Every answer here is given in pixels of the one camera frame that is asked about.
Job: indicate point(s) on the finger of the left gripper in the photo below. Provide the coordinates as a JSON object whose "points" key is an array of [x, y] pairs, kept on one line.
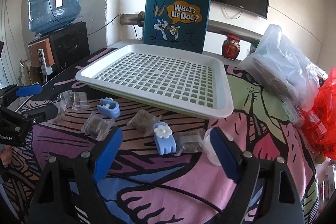
{"points": [[12, 92], [40, 114]]}

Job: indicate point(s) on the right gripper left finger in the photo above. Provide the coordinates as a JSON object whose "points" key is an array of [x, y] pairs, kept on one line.
{"points": [[67, 190]]}

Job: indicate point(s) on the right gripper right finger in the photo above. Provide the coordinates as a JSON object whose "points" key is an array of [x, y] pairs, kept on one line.
{"points": [[279, 201]]}

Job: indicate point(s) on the blue screw clip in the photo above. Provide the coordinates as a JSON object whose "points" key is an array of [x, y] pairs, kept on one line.
{"points": [[109, 108]]}

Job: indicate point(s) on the blue flower clip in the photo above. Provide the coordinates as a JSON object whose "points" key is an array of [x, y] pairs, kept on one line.
{"points": [[164, 140]]}

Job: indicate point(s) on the person's left hand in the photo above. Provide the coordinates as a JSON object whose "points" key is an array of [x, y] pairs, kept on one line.
{"points": [[6, 155]]}

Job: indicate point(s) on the black speaker cabinet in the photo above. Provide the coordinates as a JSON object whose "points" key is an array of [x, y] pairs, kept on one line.
{"points": [[62, 48]]}

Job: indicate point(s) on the red plastic bag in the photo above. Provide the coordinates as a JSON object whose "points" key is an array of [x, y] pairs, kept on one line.
{"points": [[319, 125]]}

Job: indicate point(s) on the colourful cartoon blanket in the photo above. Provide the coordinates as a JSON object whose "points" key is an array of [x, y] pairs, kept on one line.
{"points": [[145, 187]]}

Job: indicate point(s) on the clear plastic bag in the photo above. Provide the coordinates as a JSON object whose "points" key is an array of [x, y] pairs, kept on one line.
{"points": [[282, 69]]}

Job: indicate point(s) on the white perforated plastic tray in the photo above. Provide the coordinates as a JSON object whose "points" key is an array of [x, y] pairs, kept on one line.
{"points": [[180, 81]]}

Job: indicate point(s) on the green white box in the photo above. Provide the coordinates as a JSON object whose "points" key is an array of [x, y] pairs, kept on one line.
{"points": [[253, 47]]}

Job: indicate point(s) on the red lidded jar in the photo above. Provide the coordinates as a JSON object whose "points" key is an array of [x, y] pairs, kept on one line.
{"points": [[231, 47]]}

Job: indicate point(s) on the teal Bugs Bunny tote bag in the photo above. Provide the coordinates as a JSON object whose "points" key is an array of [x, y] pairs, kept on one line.
{"points": [[180, 24]]}

